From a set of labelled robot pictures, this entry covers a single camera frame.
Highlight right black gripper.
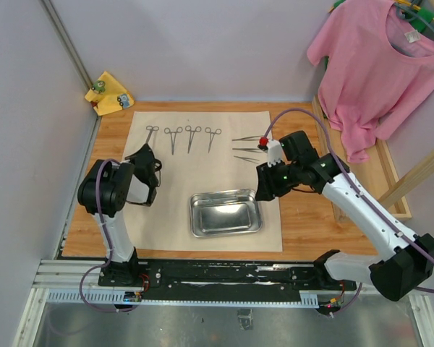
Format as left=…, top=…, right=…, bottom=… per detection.
left=255, top=158, right=301, bottom=201

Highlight steel surgical scissors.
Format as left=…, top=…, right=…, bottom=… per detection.
left=145, top=125, right=159, bottom=144

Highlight stainless steel tray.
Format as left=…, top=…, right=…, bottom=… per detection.
left=190, top=189, right=263, bottom=238

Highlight steel hemostat clamp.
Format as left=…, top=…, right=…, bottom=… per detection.
left=184, top=125, right=202, bottom=153

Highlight steel surgical forceps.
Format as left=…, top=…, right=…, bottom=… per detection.
left=232, top=135, right=263, bottom=142

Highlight long steel hemostat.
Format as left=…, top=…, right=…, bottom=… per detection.
left=205, top=127, right=222, bottom=152

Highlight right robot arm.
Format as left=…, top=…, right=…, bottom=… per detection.
left=255, top=131, right=434, bottom=301

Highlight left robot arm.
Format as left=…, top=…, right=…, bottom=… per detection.
left=77, top=144, right=162, bottom=286

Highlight yellow printed cloth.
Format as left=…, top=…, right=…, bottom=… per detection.
left=85, top=71, right=135, bottom=116

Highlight pink t-shirt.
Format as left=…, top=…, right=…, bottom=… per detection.
left=307, top=1, right=434, bottom=163

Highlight wooden pole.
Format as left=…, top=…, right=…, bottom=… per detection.
left=378, top=149, right=434, bottom=208

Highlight green clothes hanger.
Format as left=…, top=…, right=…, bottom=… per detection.
left=393, top=1, right=434, bottom=36

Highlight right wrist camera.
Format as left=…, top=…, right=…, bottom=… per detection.
left=258, top=137, right=283, bottom=168

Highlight wooden tray frame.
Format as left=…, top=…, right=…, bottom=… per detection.
left=312, top=96, right=412, bottom=223

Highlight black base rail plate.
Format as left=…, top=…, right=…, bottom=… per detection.
left=98, top=259, right=357, bottom=302

